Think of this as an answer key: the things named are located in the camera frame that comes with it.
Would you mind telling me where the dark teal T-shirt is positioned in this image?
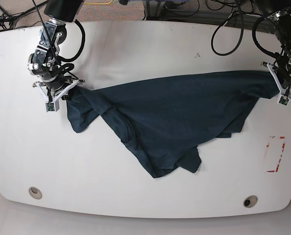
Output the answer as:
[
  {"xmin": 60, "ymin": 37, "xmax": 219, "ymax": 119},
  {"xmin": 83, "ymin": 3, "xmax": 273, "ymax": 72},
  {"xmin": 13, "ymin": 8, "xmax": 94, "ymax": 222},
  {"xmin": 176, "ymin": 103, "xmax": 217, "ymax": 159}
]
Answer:
[{"xmin": 67, "ymin": 70, "xmax": 279, "ymax": 178}]

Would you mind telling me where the black tripod stand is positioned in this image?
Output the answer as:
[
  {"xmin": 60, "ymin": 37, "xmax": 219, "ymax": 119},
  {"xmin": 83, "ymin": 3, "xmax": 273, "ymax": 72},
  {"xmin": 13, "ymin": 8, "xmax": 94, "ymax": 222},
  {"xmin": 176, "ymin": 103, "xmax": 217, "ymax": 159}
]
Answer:
[{"xmin": 0, "ymin": 0, "xmax": 48, "ymax": 32}]

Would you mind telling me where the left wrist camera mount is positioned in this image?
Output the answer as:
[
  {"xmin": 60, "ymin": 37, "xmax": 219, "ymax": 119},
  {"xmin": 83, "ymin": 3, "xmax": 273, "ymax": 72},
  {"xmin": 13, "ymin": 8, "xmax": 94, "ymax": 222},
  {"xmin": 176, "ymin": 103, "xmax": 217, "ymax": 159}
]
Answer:
[{"xmin": 261, "ymin": 62, "xmax": 291, "ymax": 107}]

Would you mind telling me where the yellow cable on floor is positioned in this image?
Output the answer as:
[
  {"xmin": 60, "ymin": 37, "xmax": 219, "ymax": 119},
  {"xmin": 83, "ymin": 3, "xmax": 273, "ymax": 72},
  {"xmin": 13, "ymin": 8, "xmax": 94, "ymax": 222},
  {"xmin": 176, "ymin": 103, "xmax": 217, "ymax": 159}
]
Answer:
[{"xmin": 83, "ymin": 0, "xmax": 114, "ymax": 6}]

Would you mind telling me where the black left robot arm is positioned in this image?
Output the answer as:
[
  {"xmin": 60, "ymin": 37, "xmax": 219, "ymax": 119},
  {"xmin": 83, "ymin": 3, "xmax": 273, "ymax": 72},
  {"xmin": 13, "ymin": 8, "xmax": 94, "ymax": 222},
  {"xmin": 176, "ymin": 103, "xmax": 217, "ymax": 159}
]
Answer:
[{"xmin": 252, "ymin": 0, "xmax": 291, "ymax": 89}]

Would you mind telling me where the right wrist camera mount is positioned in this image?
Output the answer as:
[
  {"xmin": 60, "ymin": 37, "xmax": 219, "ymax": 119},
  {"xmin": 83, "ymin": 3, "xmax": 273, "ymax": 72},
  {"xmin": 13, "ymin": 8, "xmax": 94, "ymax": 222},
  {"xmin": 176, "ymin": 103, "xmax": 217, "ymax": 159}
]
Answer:
[{"xmin": 32, "ymin": 76, "xmax": 85, "ymax": 112}]

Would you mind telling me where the table cable grommet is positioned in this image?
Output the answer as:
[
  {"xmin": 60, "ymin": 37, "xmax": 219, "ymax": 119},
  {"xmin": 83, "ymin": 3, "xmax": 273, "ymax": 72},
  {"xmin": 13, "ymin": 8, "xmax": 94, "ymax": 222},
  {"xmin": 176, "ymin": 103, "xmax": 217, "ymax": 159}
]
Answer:
[
  {"xmin": 28, "ymin": 187, "xmax": 42, "ymax": 200},
  {"xmin": 243, "ymin": 195, "xmax": 258, "ymax": 208}
]

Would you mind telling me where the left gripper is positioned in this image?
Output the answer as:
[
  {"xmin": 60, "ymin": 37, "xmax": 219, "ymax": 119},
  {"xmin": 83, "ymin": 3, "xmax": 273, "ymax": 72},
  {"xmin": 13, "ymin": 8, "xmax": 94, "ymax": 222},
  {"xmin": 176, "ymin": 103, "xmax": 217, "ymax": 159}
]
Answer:
[{"xmin": 277, "ymin": 67, "xmax": 291, "ymax": 89}]

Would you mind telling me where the right table cable grommet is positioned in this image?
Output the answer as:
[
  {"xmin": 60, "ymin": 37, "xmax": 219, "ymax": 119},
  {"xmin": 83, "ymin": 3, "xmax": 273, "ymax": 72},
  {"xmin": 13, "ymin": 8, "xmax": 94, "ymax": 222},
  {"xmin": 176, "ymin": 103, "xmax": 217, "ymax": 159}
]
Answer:
[{"xmin": 243, "ymin": 195, "xmax": 258, "ymax": 208}]

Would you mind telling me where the grey metal frame leg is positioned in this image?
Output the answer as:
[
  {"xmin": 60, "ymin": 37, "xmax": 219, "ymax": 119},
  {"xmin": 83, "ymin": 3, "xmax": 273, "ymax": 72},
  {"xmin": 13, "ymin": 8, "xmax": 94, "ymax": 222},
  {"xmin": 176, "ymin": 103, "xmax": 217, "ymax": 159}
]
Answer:
[{"xmin": 142, "ymin": 0, "xmax": 167, "ymax": 21}]

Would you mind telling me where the left table cable grommet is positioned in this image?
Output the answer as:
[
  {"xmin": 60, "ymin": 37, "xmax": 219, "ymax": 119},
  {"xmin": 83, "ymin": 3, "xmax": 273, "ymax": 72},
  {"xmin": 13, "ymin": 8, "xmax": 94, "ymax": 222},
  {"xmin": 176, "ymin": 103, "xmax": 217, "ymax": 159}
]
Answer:
[{"xmin": 28, "ymin": 187, "xmax": 42, "ymax": 200}]

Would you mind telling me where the red tape rectangle marking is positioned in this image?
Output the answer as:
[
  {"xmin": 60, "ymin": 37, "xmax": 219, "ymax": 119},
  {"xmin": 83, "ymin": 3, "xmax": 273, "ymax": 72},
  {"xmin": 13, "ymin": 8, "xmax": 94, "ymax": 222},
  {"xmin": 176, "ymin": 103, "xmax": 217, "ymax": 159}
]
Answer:
[{"xmin": 264, "ymin": 136, "xmax": 286, "ymax": 173}]

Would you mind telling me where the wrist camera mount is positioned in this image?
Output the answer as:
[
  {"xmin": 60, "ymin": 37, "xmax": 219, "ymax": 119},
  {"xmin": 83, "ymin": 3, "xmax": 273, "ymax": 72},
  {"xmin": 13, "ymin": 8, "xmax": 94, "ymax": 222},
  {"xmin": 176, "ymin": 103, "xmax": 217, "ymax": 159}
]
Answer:
[
  {"xmin": 32, "ymin": 76, "xmax": 85, "ymax": 112},
  {"xmin": 261, "ymin": 62, "xmax": 291, "ymax": 107}
]

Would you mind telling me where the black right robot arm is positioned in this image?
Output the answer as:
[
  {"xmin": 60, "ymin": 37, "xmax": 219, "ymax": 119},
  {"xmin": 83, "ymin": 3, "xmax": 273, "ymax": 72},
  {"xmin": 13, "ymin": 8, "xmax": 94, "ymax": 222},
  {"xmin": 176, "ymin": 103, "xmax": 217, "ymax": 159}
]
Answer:
[{"xmin": 28, "ymin": 0, "xmax": 85, "ymax": 101}]

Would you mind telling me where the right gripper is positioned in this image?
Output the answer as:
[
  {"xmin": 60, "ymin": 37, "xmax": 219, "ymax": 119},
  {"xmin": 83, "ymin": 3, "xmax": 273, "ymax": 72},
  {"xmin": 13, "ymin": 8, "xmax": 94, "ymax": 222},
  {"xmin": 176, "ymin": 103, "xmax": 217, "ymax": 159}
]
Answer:
[{"xmin": 44, "ymin": 75, "xmax": 71, "ymax": 97}]

